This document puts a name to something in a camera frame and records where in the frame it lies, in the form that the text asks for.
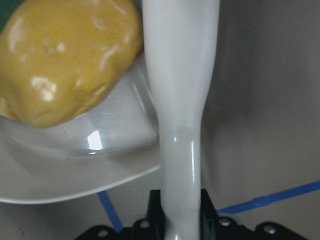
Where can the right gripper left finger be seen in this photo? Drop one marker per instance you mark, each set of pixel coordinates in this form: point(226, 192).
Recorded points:
point(151, 227)

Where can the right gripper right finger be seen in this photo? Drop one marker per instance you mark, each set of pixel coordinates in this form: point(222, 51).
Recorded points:
point(222, 227)

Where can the yellow toy potato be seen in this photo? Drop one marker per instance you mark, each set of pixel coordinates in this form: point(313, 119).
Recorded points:
point(61, 58)

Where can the cream plastic dustpan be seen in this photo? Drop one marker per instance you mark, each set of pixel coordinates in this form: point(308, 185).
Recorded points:
point(114, 143)

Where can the cream hand brush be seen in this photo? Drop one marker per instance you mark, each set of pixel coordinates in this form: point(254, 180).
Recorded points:
point(180, 40)

